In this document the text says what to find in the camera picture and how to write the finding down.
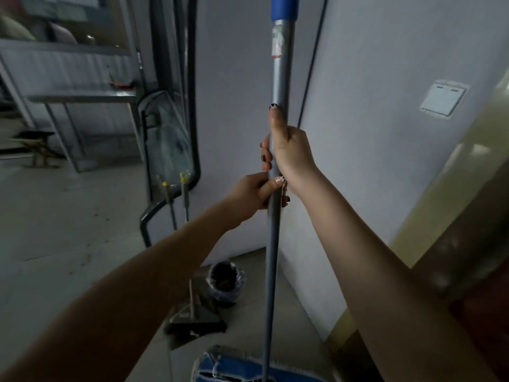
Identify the person's right hand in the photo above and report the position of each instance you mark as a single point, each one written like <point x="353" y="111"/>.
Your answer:
<point x="292" y="153"/>

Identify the person's left hand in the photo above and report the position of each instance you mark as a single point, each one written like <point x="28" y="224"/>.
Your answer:
<point x="247" y="196"/>

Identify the person's left thumb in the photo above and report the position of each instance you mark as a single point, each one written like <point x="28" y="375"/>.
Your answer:
<point x="272" y="187"/>

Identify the person's right thumb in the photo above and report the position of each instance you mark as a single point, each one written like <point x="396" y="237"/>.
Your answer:
<point x="279" y="125"/>

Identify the grey blue mop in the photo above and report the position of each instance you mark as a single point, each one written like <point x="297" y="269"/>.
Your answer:
<point x="279" y="115"/>

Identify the person's right forearm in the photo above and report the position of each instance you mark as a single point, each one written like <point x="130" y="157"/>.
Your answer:
<point x="381" y="282"/>

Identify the person's left forearm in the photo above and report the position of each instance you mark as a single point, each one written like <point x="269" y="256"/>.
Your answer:
<point x="119" y="302"/>

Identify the yellow tipped metal rod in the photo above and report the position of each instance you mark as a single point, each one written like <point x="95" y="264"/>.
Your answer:
<point x="185" y="194"/>
<point x="170" y="202"/>

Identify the black lined trash bin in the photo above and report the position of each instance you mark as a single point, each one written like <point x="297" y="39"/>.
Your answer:
<point x="224" y="280"/>

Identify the curved glass windshield panel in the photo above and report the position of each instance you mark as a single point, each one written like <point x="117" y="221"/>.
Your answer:
<point x="169" y="135"/>

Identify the dark dustpan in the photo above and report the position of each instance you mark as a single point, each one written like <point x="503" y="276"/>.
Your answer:
<point x="199" y="318"/>

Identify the wooden door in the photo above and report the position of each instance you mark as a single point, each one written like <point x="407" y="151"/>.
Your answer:
<point x="457" y="242"/>

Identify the metal shelf rack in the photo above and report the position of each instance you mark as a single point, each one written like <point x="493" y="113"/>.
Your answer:
<point x="67" y="75"/>

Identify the small wooden stool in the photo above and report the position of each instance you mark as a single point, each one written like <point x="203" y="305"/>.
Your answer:
<point x="35" y="145"/>

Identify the white wall light switch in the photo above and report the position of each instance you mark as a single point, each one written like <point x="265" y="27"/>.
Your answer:
<point x="443" y="99"/>

